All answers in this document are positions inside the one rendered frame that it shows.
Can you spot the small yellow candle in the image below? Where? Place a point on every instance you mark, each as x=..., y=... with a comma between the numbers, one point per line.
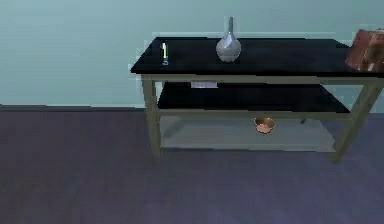
x=164, y=53

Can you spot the brown box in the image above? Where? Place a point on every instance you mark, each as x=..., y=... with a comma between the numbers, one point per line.
x=366, y=50

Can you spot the grey round vase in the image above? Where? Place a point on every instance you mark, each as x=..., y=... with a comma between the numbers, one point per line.
x=228, y=46

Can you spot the flat grey book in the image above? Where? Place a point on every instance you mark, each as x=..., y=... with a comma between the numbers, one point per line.
x=204, y=85

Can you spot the black top shelved table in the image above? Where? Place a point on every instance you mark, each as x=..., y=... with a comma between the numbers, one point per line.
x=266, y=56

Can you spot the copper bowl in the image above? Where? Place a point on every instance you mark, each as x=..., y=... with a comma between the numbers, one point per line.
x=264, y=125

